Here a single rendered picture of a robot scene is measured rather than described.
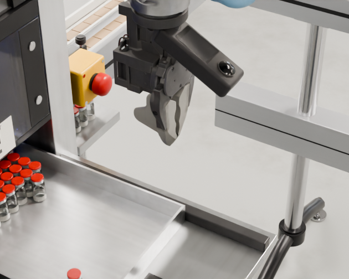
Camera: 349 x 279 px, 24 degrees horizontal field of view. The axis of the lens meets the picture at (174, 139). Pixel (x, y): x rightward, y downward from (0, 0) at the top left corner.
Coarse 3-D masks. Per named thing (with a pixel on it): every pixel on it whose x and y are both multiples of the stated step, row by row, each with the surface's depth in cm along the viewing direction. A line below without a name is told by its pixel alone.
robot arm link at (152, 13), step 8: (136, 0) 97; (144, 0) 96; (152, 0) 96; (160, 0) 96; (168, 0) 96; (176, 0) 96; (184, 0) 98; (136, 8) 98; (144, 8) 97; (152, 8) 97; (160, 8) 96; (168, 8) 97; (176, 8) 97; (184, 8) 98; (144, 16) 98; (152, 16) 97; (160, 16) 97; (168, 16) 98
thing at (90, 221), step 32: (32, 160) 141; (64, 160) 137; (64, 192) 135; (96, 192) 135; (128, 192) 132; (32, 224) 129; (64, 224) 129; (96, 224) 129; (128, 224) 129; (160, 224) 129; (0, 256) 123; (32, 256) 123; (64, 256) 123; (96, 256) 123; (128, 256) 123
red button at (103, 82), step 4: (96, 76) 139; (100, 76) 139; (104, 76) 139; (108, 76) 139; (96, 80) 139; (100, 80) 138; (104, 80) 139; (108, 80) 139; (92, 84) 139; (96, 84) 139; (100, 84) 138; (104, 84) 139; (108, 84) 140; (92, 88) 139; (96, 88) 139; (100, 88) 139; (104, 88) 139; (108, 88) 140; (96, 92) 139; (100, 92) 139; (104, 92) 140; (108, 92) 141
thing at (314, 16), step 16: (256, 0) 192; (272, 0) 190; (288, 0) 188; (304, 0) 186; (320, 0) 183; (336, 0) 181; (288, 16) 190; (304, 16) 188; (320, 16) 186; (336, 16) 183
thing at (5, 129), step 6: (6, 120) 123; (0, 126) 122; (6, 126) 124; (12, 126) 125; (0, 132) 123; (6, 132) 124; (12, 132) 125; (0, 138) 123; (6, 138) 125; (12, 138) 126; (0, 144) 124; (6, 144) 125; (12, 144) 127; (6, 150) 126; (0, 156) 125
